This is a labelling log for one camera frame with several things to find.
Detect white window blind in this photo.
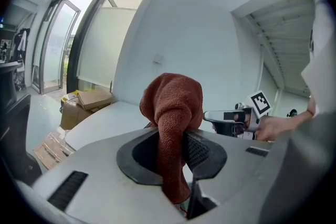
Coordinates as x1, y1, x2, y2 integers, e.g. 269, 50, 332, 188
77, 6, 137, 87

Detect flattened taped cardboard boxes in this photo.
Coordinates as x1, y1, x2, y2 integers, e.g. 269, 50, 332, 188
33, 130, 76, 170

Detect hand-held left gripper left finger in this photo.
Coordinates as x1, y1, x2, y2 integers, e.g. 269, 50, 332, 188
15, 127, 186, 224

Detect person's right hand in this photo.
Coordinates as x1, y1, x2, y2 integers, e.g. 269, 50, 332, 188
255, 114, 296, 143

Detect glass door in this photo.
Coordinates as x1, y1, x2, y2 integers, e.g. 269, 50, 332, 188
31, 0, 81, 95

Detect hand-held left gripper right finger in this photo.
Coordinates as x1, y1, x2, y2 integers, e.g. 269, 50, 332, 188
183, 129, 279, 224

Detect reddish brown cloth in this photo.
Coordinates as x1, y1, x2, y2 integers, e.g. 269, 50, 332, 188
139, 72, 204, 205

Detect yellow plastic bin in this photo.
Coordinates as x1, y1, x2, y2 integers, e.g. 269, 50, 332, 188
60, 90, 79, 113

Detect white staircase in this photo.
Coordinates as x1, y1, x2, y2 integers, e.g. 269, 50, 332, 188
228, 0, 316, 98

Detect black office chair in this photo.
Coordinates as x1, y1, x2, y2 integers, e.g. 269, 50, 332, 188
0, 93, 43, 187

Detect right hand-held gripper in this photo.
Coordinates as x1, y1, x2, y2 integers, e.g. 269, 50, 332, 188
203, 90, 272, 141

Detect large brown cardboard box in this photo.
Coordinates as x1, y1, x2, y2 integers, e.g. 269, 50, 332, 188
60, 101, 94, 131

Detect flat brown cardboard box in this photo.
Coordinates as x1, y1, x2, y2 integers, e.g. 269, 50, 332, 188
76, 90, 113, 111

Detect person's white shirt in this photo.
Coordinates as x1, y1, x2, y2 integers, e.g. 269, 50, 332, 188
262, 0, 336, 224

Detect person's right forearm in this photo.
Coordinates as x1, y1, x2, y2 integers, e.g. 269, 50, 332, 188
288, 97, 317, 132

